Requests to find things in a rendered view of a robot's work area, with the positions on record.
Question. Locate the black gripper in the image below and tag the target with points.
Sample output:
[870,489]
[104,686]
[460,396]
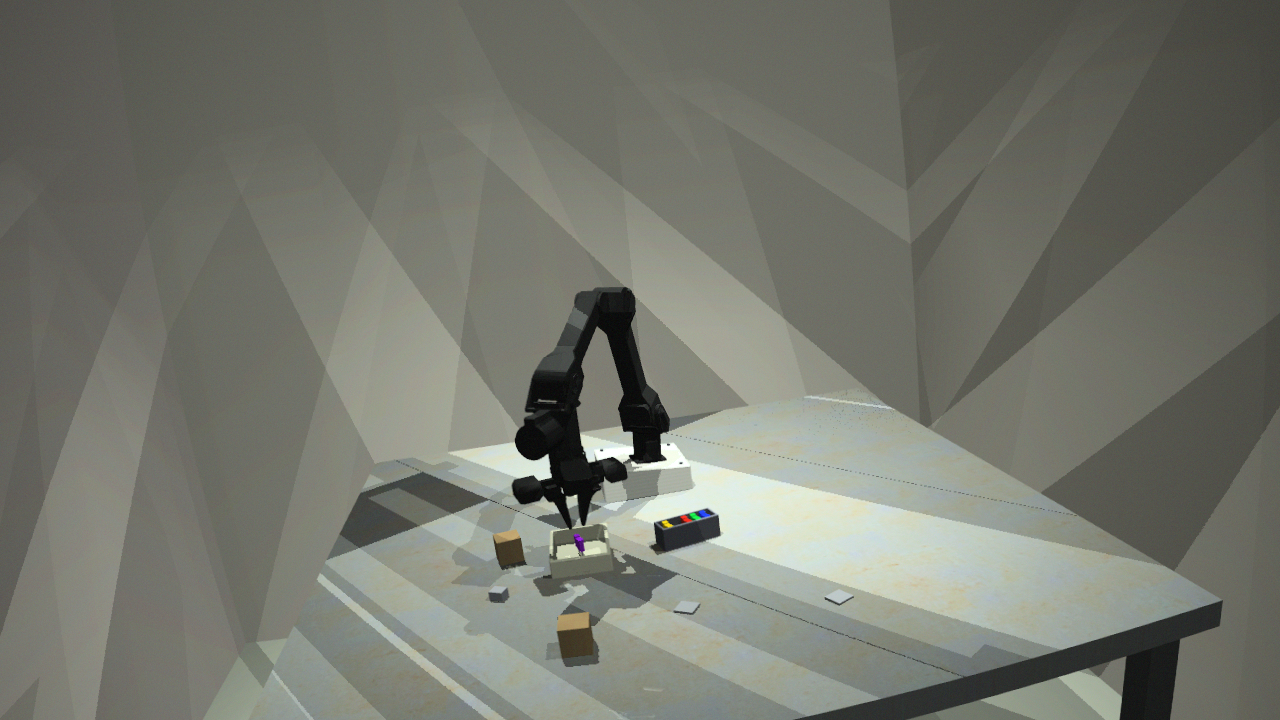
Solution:
[529,489]

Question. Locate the brown cube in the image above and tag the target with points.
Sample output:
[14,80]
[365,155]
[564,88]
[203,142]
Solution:
[575,635]
[508,547]

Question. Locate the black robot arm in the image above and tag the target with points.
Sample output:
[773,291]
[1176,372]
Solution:
[559,377]

